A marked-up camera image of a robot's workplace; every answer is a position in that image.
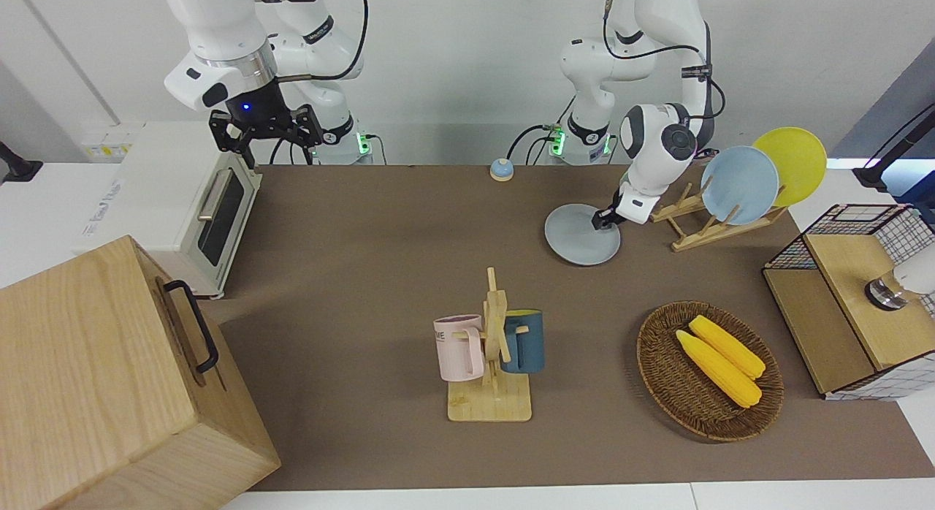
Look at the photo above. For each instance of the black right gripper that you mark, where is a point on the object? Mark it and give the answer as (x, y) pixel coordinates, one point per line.
(256, 107)

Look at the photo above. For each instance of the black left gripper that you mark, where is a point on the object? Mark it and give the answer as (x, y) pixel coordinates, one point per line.
(618, 205)

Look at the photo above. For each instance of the gray plate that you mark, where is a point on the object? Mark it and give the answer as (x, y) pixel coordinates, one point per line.
(577, 240)

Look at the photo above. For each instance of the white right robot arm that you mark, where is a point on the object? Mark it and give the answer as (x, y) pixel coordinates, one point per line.
(219, 35)

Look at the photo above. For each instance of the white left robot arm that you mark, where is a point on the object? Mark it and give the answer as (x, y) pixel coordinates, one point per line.
(650, 159)

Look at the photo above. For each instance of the wooden plate rack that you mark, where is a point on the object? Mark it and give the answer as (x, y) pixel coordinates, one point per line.
(701, 236)

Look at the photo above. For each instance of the light blue plate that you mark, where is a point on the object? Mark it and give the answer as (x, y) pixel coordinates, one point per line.
(739, 185)

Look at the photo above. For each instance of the yellow plate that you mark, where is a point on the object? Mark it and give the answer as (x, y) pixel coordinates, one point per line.
(800, 159)

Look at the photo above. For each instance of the blue service bell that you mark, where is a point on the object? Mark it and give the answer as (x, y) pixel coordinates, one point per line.
(501, 170)

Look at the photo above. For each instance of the white toaster oven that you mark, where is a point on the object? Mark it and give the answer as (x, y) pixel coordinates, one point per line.
(161, 203)

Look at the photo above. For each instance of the brown table mat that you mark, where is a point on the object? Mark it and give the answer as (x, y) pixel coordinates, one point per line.
(365, 240)

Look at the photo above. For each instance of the dark blue mug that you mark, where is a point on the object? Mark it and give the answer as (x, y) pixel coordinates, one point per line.
(526, 345)

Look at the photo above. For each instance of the white power strip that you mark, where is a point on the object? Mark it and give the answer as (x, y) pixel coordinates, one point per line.
(109, 146)

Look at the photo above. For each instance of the yellow corn cob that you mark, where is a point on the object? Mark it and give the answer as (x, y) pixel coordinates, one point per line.
(730, 345)
(719, 371)

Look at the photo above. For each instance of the brown wicker basket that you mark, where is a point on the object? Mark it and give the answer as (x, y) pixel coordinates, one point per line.
(679, 393)

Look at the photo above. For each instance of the pink mug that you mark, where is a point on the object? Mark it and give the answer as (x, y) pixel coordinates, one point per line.
(456, 349)

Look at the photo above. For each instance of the wooden mug tree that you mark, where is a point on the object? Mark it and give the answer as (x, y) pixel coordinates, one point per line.
(497, 400)

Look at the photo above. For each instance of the small wooden base board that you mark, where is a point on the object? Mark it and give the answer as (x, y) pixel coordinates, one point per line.
(818, 335)

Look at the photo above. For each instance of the large wooden shelf board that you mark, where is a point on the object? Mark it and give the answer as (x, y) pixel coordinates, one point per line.
(862, 313)

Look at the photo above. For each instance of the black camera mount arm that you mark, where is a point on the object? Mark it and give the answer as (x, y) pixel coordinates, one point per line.
(891, 148)
(18, 166)

